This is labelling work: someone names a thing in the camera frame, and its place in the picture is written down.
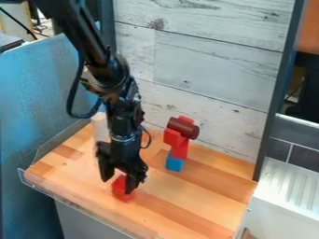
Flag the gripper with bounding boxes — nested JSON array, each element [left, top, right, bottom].
[[94, 134, 151, 195]]

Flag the red toy block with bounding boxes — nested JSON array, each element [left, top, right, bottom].
[[109, 173, 139, 203]]

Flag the white cylinder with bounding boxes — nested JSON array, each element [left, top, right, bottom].
[[90, 111, 113, 151]]

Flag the dark red cylinder block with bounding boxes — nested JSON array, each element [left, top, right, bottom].
[[165, 116, 202, 141]]

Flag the blue cube block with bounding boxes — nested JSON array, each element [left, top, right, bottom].
[[164, 150, 187, 173]]

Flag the red rectangular block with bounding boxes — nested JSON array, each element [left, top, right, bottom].
[[169, 139, 192, 162]]

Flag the red notched block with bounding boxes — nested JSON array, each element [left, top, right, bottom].
[[161, 115, 196, 149]]

